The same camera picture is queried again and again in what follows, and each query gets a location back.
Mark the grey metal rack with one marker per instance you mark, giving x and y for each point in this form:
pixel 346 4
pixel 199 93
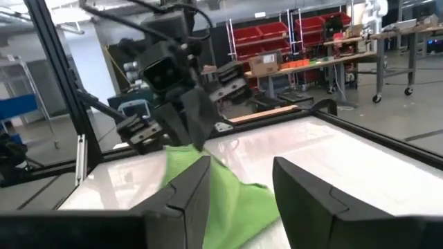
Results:
pixel 34 86

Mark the long silver frame bracket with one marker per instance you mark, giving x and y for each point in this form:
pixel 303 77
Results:
pixel 80 159

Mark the wooden-top workbench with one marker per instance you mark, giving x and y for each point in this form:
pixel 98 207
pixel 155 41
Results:
pixel 328 61

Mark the white metal shelf rack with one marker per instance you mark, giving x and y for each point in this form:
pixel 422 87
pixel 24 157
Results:
pixel 300 14
pixel 230 38

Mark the white humanoid robot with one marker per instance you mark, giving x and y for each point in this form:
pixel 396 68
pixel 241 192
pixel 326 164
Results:
pixel 375 10

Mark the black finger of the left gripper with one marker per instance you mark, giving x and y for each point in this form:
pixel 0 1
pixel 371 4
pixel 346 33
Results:
pixel 204 114
pixel 174 124

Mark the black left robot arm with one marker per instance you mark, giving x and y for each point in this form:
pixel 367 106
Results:
pixel 166 24

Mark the grey rolling workbench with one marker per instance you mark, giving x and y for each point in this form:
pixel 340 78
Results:
pixel 380 62

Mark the red plastic storage bin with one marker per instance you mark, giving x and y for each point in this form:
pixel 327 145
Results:
pixel 247 52
pixel 273 29
pixel 313 39
pixel 344 17
pixel 309 24
pixel 247 34
pixel 277 46

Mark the brown cardboard box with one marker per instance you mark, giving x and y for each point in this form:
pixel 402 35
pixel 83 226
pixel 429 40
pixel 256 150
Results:
pixel 263 65

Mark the small silver corner bracket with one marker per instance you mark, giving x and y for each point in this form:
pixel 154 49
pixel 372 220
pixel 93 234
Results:
pixel 223 127

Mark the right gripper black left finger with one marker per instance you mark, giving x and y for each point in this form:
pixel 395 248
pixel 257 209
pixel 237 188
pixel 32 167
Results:
pixel 173 224

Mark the green microfibre towel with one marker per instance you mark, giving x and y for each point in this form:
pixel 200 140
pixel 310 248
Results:
pixel 235 207

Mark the wooden plank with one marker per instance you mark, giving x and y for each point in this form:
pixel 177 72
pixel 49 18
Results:
pixel 263 114

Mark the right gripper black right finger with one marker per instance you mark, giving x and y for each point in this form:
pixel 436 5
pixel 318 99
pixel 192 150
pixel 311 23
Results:
pixel 328 224

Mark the black frame clamp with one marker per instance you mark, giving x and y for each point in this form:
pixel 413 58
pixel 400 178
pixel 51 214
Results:
pixel 325 103

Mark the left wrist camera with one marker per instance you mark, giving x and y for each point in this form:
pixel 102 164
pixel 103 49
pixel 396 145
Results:
pixel 162 71

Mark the orange plastic tray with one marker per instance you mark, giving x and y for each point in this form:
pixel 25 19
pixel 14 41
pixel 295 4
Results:
pixel 294 64

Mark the white-framed monitor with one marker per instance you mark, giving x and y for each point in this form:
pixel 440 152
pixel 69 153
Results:
pixel 135 110

